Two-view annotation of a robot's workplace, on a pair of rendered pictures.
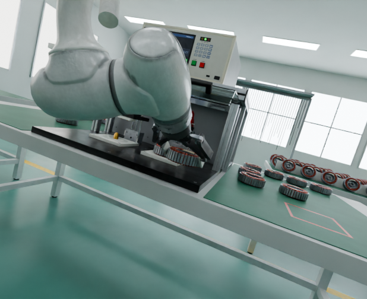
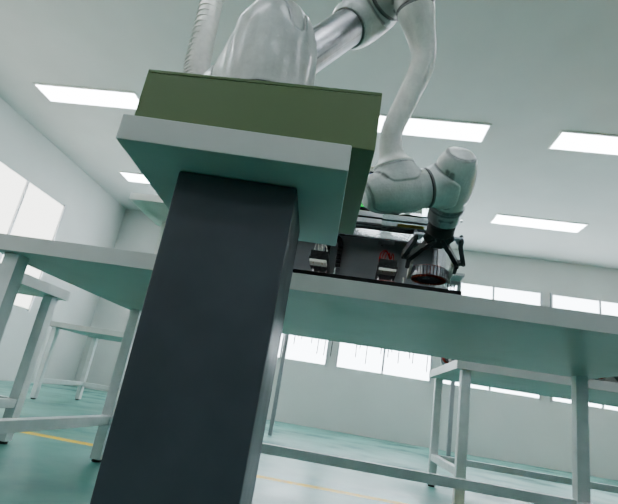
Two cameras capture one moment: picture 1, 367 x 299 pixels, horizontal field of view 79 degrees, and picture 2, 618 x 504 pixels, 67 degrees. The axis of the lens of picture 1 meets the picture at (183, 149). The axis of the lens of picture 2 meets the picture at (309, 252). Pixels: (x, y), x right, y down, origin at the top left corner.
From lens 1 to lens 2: 0.95 m
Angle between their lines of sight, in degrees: 26
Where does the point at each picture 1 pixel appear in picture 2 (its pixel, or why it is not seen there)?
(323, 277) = (581, 483)
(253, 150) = (375, 396)
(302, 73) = not seen: hidden behind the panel
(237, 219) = (510, 307)
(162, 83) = (470, 177)
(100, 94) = (425, 187)
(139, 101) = (450, 192)
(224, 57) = not seen: hidden behind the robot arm
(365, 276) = not seen: outside the picture
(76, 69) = (410, 170)
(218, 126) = not seen: hidden behind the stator
